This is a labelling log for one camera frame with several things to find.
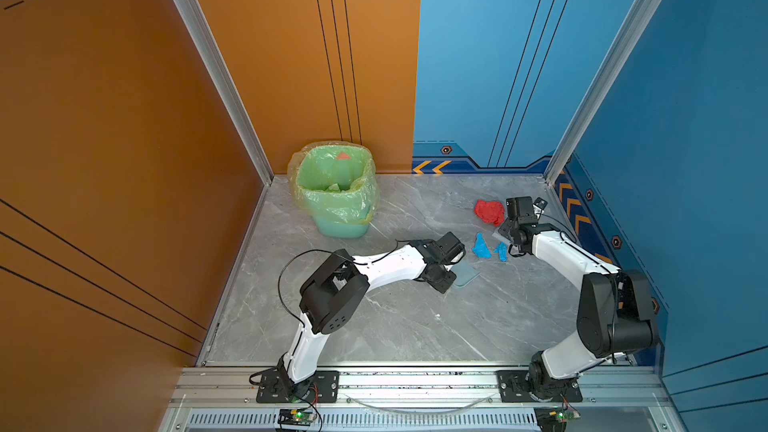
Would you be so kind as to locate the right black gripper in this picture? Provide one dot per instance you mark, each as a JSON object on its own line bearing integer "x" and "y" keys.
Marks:
{"x": 503, "y": 229}

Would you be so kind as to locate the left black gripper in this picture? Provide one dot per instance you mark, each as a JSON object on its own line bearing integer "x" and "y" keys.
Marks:
{"x": 445, "y": 286}

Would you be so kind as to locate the red paper ball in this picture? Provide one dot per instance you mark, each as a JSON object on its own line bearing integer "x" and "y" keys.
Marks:
{"x": 490, "y": 212}

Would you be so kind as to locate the blue paper scrap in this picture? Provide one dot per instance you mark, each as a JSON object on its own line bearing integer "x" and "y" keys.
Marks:
{"x": 480, "y": 248}
{"x": 502, "y": 252}

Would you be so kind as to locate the grey-blue hand brush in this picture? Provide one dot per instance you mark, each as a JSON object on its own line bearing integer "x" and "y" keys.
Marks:
{"x": 501, "y": 235}

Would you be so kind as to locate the grey-blue plastic dustpan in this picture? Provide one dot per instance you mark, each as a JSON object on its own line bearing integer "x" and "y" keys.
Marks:
{"x": 465, "y": 273}

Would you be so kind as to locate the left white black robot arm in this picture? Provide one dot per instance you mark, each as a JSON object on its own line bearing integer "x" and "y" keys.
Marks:
{"x": 333, "y": 292}

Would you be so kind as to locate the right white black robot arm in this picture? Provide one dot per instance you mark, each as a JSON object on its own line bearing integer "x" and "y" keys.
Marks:
{"x": 615, "y": 311}

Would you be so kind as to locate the green plastic trash bin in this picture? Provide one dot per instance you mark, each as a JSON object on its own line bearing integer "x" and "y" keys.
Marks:
{"x": 336, "y": 204}

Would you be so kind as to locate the yellow translucent bin liner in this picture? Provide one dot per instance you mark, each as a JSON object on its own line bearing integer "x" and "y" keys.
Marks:
{"x": 360, "y": 192}

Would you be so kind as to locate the right green circuit board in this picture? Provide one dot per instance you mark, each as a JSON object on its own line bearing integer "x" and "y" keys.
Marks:
{"x": 555, "y": 420}

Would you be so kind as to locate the green circuit board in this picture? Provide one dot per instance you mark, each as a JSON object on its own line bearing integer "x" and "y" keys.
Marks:
{"x": 296, "y": 419}
{"x": 555, "y": 420}

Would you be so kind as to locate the left green circuit board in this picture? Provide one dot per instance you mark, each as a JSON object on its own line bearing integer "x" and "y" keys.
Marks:
{"x": 296, "y": 419}

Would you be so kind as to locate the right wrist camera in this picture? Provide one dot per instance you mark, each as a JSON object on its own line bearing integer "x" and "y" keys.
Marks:
{"x": 539, "y": 205}

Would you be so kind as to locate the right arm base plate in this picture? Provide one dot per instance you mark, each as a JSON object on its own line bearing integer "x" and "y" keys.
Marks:
{"x": 518, "y": 386}

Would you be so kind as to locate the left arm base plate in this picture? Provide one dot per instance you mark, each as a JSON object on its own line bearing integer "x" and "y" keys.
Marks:
{"x": 272, "y": 388}

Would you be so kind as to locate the aluminium front rail frame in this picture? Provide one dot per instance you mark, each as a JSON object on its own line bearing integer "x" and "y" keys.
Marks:
{"x": 420, "y": 397}

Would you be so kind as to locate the right aluminium corner post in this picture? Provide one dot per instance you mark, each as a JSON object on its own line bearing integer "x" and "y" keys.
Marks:
{"x": 631, "y": 30}

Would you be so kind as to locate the aluminium corner post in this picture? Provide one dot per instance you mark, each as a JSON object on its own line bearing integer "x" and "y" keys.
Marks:
{"x": 631, "y": 30}
{"x": 199, "y": 30}

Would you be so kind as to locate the left aluminium corner post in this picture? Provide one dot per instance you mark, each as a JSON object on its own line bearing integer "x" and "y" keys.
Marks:
{"x": 199, "y": 30}

